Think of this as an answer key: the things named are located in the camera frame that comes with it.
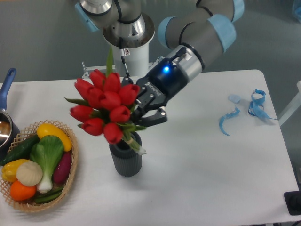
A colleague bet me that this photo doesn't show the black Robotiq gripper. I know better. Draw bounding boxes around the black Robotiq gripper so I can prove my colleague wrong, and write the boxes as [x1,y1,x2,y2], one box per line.
[121,58,188,127]

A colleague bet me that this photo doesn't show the red tulip bouquet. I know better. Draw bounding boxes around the red tulip bouquet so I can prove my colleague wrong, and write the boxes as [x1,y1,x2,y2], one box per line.
[67,49,145,145]

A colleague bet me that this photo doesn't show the dark grey ribbed vase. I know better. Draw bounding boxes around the dark grey ribbed vase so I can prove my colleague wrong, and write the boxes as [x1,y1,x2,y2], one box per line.
[109,132,142,177]

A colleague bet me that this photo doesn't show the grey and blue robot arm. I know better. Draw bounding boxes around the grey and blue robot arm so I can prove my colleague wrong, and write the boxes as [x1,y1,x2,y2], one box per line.
[75,0,245,127]

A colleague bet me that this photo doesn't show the curved blue tape strip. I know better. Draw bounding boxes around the curved blue tape strip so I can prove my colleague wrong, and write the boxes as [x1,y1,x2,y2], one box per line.
[218,106,241,137]

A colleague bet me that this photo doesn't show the pale blue tape scrap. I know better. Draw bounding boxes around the pale blue tape scrap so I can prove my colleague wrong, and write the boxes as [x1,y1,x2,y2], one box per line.
[228,94,241,104]

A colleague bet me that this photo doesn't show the purple sweet potato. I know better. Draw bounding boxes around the purple sweet potato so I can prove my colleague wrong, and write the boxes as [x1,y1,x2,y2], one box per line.
[53,152,72,184]

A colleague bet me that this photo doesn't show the green bok choy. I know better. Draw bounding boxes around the green bok choy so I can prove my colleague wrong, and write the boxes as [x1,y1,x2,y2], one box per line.
[30,135,64,194]

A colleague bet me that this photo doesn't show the crumpled blue tape strip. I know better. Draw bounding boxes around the crumpled blue tape strip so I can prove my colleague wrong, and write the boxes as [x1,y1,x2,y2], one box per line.
[248,89,276,120]

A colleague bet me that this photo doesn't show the woven wicker basket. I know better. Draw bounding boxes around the woven wicker basket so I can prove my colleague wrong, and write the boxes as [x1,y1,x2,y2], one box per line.
[0,120,79,213]

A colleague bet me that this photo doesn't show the dark green cucumber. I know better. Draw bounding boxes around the dark green cucumber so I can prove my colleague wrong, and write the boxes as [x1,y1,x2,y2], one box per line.
[0,134,40,166]

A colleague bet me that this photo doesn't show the white garlic bulb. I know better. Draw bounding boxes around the white garlic bulb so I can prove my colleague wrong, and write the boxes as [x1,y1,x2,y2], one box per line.
[16,161,43,186]

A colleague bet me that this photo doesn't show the green bean pods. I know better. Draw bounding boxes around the green bean pods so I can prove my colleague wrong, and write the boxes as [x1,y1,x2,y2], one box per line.
[33,187,63,204]

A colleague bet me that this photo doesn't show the yellow bell pepper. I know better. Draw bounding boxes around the yellow bell pepper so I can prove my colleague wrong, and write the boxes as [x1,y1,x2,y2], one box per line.
[1,159,30,183]

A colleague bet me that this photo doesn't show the orange fruit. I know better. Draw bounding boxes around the orange fruit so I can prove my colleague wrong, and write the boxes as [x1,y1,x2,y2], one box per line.
[10,180,36,201]

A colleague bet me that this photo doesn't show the blue object top right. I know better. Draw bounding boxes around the blue object top right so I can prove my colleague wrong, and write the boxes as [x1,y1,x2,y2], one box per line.
[292,0,301,23]

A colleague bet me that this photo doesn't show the black device at edge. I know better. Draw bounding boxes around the black device at edge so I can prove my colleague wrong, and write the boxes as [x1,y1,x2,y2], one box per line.
[284,191,301,216]

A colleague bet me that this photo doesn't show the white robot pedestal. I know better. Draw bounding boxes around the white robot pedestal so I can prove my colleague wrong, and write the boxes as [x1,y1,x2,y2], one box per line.
[111,44,149,77]

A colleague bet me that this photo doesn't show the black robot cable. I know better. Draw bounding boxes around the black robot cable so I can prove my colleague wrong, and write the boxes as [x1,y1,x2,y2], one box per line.
[119,37,131,77]

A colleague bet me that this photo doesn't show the white metal base frame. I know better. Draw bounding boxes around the white metal base frame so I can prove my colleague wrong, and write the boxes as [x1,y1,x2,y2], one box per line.
[81,56,167,79]

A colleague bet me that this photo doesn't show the blue handled saucepan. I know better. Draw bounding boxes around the blue handled saucepan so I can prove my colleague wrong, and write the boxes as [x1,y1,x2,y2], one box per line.
[0,68,20,160]

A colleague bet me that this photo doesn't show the white frame at right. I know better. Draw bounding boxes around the white frame at right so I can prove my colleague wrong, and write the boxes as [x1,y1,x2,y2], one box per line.
[278,81,301,127]

